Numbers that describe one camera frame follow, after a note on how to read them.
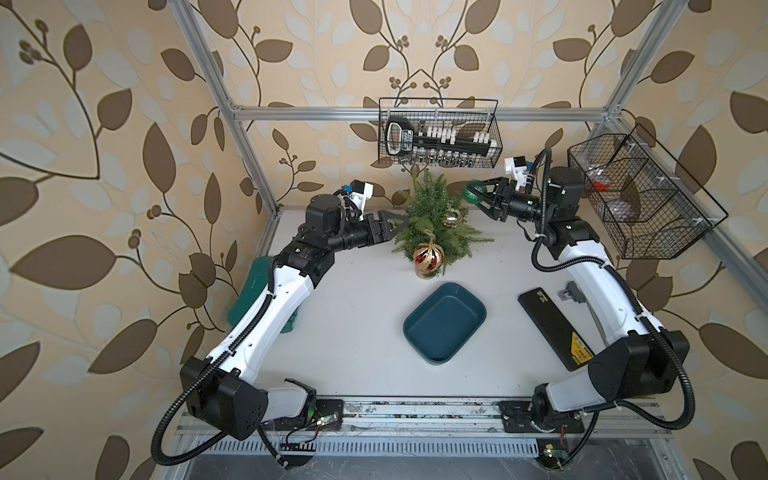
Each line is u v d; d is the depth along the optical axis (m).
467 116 0.91
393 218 0.63
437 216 0.74
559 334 0.87
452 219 0.75
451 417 0.75
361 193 0.64
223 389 0.38
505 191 0.62
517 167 0.66
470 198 0.67
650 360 0.41
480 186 0.67
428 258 0.69
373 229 0.60
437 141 0.83
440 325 0.89
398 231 0.63
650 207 0.73
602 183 0.81
